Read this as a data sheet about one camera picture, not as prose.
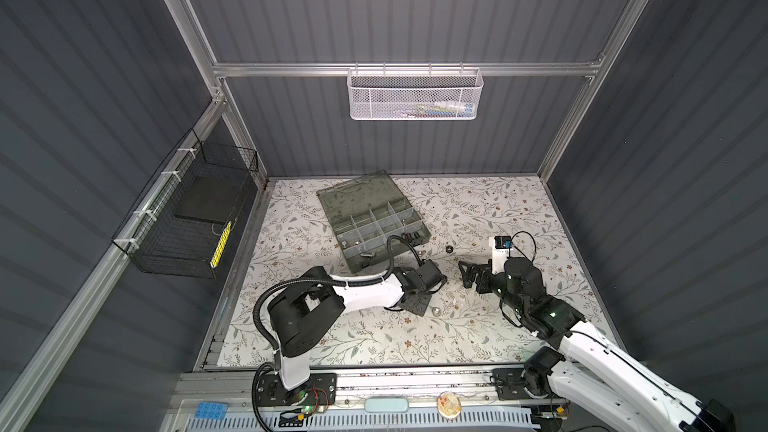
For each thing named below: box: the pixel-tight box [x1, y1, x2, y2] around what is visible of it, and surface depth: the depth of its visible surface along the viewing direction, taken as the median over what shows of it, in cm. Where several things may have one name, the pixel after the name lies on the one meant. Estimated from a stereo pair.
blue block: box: [195, 402, 229, 420], surface depth 71 cm
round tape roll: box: [436, 391, 462, 419], surface depth 72 cm
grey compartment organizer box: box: [316, 171, 432, 274], surface depth 108 cm
